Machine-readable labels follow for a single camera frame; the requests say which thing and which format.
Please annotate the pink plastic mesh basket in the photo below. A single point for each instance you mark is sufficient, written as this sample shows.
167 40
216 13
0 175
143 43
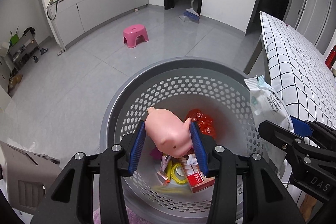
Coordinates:
156 154

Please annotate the blue broom with handle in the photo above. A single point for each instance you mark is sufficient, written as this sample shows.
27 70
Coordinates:
190 15

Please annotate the pink pig toy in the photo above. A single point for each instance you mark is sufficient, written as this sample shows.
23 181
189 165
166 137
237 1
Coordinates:
169 134

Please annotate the pink plastic stool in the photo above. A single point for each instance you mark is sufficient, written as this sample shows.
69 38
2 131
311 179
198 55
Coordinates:
132 33

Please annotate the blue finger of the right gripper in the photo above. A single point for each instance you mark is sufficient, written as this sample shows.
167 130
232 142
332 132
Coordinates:
301 128

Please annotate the checkered white tablecloth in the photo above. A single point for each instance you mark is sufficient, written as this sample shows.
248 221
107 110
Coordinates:
298 73

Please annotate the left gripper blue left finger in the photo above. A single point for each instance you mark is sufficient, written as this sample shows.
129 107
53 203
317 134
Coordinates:
135 148

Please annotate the white teal snack wrapper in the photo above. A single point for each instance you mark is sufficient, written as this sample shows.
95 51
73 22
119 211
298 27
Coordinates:
267 105

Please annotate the metal shoe rack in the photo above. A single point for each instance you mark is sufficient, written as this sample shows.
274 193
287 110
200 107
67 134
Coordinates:
22 50

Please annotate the grey kitchen cabinet counter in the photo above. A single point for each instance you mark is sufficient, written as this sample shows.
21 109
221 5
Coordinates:
72 19

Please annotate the grey cardboard box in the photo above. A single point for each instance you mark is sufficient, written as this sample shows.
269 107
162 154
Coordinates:
27 175

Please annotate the red thermos bottle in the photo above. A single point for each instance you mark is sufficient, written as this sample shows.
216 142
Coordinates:
331 58

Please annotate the grey perforated laundry basket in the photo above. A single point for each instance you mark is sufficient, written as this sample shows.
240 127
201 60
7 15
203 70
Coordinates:
164 94

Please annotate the red plastic bag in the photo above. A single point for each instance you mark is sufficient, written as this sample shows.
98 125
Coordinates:
204 121

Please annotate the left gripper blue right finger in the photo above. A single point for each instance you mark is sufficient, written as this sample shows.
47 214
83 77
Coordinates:
199 149

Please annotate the red toothpaste box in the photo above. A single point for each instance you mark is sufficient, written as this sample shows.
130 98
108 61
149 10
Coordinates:
195 178

